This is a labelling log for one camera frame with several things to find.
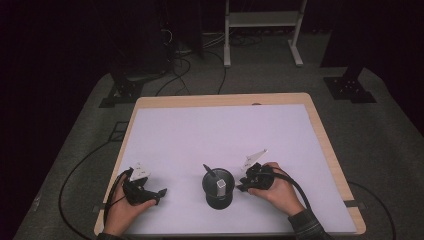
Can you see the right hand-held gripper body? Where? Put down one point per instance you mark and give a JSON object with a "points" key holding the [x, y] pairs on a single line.
{"points": [[260, 178]]}

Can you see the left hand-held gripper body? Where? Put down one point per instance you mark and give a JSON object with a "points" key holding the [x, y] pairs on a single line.
{"points": [[136, 193]]}

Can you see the black mesh pen holder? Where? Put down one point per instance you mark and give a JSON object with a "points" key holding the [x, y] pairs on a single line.
{"points": [[213, 200]]}

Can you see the black pen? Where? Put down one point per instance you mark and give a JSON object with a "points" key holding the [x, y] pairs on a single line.
{"points": [[210, 170]]}

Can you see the person's left hand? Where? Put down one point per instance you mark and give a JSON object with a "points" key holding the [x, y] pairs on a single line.
{"points": [[120, 216]]}

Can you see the person's right hand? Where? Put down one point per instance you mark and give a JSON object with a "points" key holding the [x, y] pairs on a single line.
{"points": [[283, 196]]}

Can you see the dark tape strip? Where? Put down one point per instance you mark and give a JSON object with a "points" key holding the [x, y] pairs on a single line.
{"points": [[99, 208], [353, 204]]}

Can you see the white table mat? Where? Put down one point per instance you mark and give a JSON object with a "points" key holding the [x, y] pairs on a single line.
{"points": [[186, 133]]}

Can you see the black stand base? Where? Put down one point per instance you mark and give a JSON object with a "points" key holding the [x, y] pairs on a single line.
{"points": [[121, 91], [350, 89]]}

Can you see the white metal stand frame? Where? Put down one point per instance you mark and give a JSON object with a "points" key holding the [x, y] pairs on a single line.
{"points": [[263, 18]]}

